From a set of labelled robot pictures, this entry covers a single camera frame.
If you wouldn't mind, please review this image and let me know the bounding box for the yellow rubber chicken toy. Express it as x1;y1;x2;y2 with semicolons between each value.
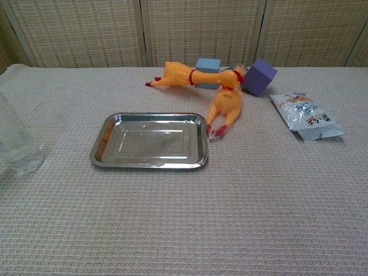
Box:
205;64;247;137
145;60;237;88

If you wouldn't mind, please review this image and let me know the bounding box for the beige woven tablecloth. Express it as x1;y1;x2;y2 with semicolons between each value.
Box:
0;63;368;276

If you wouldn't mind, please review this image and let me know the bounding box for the light blue foam block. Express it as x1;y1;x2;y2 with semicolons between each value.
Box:
194;57;222;90

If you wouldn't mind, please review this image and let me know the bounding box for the purple foam cube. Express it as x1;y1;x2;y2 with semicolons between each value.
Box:
243;57;278;98

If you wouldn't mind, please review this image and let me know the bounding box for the transparent plastic water bottle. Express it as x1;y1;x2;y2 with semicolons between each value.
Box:
0;91;45;177

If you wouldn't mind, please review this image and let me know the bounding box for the rectangular stainless steel tray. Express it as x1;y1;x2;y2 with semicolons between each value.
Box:
89;112;209;170

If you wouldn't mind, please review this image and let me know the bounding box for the white blue snack bag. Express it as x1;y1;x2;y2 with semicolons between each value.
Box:
269;91;345;141

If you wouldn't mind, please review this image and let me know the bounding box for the woven rattan folding screen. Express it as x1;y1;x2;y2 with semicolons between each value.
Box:
0;0;368;72

